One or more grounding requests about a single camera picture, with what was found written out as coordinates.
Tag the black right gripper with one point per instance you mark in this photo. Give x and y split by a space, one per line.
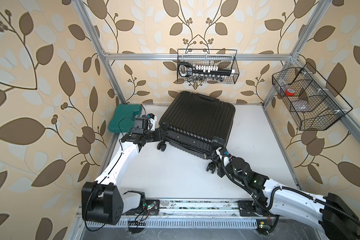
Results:
220 165

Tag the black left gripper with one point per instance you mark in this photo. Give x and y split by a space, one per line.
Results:
158 136

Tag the black hard-shell suitcase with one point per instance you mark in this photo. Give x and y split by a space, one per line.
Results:
199 125

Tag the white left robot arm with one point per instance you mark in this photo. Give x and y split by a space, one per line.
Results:
102 201

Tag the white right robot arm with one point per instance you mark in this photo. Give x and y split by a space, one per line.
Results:
328 214

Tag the green plastic tool case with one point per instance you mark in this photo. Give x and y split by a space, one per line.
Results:
124 117

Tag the socket set in basket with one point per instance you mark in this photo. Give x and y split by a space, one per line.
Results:
206 73

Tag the red item in basket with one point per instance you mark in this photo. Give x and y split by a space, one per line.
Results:
290 92

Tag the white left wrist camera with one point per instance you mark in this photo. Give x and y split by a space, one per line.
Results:
151 121

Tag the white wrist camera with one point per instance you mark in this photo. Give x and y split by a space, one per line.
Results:
222 153
151 121

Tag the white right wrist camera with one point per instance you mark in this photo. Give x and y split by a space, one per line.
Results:
222 153

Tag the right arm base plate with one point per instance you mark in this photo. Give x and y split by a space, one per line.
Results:
248 208

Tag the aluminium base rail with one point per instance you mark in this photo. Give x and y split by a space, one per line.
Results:
192 214

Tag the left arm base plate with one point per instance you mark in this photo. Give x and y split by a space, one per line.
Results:
152 206

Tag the black wire basket right wall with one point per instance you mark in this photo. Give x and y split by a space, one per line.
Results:
318 103

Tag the black wire basket wall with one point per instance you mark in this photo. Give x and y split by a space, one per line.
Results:
213 57
318 103

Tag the black wire basket back wall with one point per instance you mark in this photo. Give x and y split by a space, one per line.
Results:
213 57

